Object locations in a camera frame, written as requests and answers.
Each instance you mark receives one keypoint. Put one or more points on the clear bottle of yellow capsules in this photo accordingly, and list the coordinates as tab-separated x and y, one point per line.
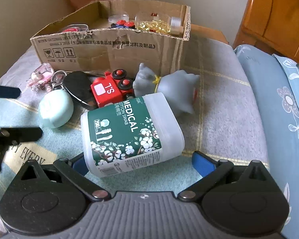
159	23

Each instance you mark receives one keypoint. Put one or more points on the blue floral pillow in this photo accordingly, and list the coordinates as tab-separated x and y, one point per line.
290	96

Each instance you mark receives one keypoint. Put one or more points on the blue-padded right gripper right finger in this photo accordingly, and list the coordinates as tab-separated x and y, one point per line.
212	173

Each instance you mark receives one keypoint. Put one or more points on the white medical cotton swab jar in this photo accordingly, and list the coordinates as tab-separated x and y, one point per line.
130	135

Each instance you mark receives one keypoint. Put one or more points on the mint green round case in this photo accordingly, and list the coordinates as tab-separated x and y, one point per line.
55	109

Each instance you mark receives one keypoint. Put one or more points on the wooden bed headboard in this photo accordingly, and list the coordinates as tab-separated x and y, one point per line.
271	26

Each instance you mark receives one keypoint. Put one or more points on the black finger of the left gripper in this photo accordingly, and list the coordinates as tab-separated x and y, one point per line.
22	134

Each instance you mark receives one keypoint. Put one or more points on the red toy fire truck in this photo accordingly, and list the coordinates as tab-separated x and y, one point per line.
113	87

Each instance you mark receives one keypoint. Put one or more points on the open cardboard box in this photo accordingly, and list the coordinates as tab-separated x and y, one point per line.
103	48

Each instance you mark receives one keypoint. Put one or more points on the black oval case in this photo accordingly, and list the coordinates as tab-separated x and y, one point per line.
77	84

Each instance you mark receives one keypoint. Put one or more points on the blue floral bed sheet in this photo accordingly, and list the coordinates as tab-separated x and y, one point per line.
265	76

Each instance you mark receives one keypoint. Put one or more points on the grey cat figurine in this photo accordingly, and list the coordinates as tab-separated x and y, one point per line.
179	88

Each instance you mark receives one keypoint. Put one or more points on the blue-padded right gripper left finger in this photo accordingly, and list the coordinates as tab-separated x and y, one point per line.
74	171

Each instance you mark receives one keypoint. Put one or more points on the clear box with red label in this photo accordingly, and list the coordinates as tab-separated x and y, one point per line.
74	28

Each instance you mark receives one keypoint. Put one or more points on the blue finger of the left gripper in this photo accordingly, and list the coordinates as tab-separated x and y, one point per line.
9	92

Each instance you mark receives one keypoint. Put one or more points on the pink charm keychain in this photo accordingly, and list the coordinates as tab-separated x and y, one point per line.
46	78

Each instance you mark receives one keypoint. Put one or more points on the clear plastic cylinder jar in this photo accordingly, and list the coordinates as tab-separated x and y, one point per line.
117	12

